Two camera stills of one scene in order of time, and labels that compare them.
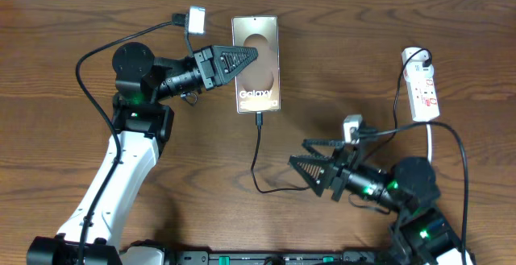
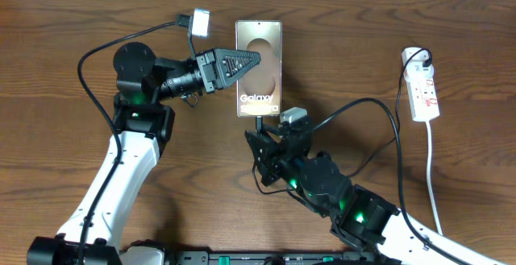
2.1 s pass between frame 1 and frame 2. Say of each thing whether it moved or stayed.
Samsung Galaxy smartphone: stayed
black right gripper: moved
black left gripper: stayed
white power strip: stayed
